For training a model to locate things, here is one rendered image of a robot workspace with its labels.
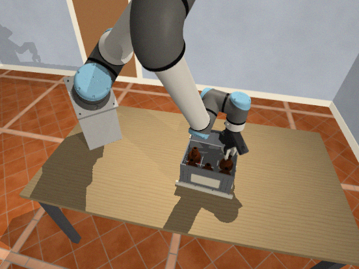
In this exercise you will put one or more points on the grey plastic crate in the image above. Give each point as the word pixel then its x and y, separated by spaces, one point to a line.
pixel 214 180

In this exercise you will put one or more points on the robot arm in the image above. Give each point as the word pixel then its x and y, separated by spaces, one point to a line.
pixel 156 37

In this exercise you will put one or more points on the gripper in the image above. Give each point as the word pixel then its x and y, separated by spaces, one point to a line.
pixel 226 139

